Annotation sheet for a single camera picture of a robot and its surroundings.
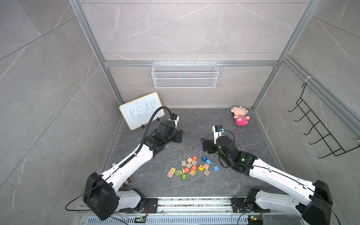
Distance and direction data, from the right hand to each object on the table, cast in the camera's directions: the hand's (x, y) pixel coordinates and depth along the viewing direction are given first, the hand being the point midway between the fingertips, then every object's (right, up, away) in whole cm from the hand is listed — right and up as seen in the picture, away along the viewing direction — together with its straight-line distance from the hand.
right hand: (209, 138), depth 76 cm
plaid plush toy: (-46, -25, +3) cm, 53 cm away
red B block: (-7, -15, +14) cm, 21 cm away
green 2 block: (-14, -24, +6) cm, 28 cm away
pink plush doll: (+32, +16, +34) cm, 49 cm away
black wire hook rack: (+53, -2, -15) cm, 55 cm away
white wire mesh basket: (-13, +43, +24) cm, 51 cm away
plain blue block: (+6, -20, +8) cm, 22 cm away
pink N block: (-22, -23, +7) cm, 33 cm away
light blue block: (+2, -17, +12) cm, 20 cm away
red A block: (-12, -21, +9) cm, 26 cm away
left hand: (-16, +5, +3) cm, 17 cm away
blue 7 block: (-1, -15, +14) cm, 20 cm away
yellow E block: (-3, -20, +9) cm, 22 cm away
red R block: (-8, -19, +9) cm, 23 cm away
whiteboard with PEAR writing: (-46, +16, +25) cm, 55 cm away
